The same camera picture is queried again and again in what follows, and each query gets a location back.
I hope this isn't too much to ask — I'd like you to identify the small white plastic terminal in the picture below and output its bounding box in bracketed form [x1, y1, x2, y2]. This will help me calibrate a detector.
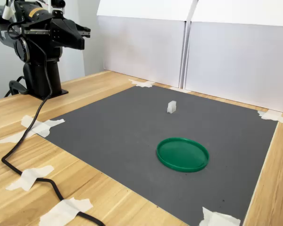
[166, 100, 177, 114]

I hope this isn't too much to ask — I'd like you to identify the round green lid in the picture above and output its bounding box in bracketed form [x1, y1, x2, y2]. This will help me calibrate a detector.
[156, 137, 210, 173]

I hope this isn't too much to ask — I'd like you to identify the white partition panel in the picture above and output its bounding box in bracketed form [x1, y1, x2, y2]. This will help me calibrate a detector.
[183, 0, 283, 115]
[96, 0, 192, 89]

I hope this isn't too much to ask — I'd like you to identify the white masking tape piece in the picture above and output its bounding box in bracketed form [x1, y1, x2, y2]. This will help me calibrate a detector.
[6, 164, 55, 192]
[198, 206, 241, 226]
[0, 114, 66, 145]
[257, 109, 283, 125]
[39, 197, 94, 226]
[128, 79, 156, 88]

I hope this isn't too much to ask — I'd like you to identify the dark grey mat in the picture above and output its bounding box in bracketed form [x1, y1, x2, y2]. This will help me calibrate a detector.
[41, 84, 280, 226]

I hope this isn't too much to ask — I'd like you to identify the small gripper camera module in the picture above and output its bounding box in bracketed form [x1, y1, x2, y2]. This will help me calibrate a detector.
[50, 0, 67, 17]

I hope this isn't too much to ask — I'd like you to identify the long black taped cable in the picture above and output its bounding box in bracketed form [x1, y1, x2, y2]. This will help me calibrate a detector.
[1, 21, 107, 226]

